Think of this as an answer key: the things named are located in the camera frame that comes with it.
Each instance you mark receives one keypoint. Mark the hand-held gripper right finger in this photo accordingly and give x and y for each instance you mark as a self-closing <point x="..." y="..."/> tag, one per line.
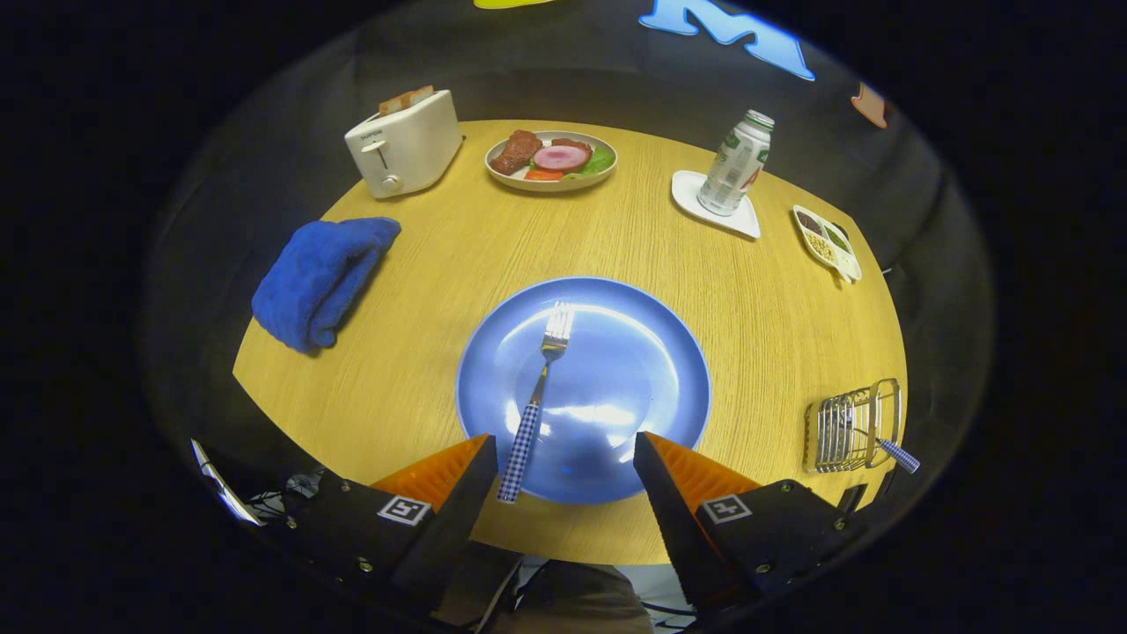
<point x="678" y="524"/>

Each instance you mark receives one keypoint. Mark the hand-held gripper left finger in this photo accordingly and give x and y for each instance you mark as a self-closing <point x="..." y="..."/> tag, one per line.
<point x="449" y="533"/>

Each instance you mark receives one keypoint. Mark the person's leg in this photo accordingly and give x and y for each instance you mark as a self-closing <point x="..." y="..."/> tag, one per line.
<point x="572" y="599"/>

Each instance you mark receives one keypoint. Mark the blue round plate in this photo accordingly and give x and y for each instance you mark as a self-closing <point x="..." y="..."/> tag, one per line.
<point x="616" y="379"/>

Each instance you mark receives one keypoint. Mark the blue folded towel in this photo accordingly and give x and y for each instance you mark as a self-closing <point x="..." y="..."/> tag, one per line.
<point x="321" y="273"/>

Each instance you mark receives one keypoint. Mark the white divided snack dish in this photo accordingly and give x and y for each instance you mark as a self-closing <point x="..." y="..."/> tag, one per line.
<point x="828" y="242"/>

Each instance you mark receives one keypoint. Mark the white square coaster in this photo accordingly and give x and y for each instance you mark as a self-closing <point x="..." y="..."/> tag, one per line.
<point x="687" y="189"/>

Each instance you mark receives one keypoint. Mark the beige round food plate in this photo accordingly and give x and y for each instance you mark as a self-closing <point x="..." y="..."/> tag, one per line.
<point x="502" y="179"/>

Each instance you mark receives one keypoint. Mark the white drink bottle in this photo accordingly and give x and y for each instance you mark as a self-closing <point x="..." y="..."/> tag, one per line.
<point x="735" y="167"/>

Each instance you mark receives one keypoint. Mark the green lettuce leaf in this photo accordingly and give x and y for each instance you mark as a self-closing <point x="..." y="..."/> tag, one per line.
<point x="600" y="163"/>

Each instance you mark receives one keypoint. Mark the red tomato slice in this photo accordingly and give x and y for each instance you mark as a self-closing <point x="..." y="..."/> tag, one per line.
<point x="541" y="174"/>

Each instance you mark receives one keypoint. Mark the pink ham slice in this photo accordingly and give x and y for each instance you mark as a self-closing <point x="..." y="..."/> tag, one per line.
<point x="562" y="158"/>

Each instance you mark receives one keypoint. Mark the brown meat piece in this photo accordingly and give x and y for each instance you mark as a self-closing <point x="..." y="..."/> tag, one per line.
<point x="518" y="151"/>

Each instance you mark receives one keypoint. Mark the white toaster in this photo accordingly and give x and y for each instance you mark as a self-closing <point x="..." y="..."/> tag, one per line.
<point x="414" y="145"/>

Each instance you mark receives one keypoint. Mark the brown toast slice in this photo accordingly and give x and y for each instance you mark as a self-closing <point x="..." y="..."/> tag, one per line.
<point x="407" y="100"/>

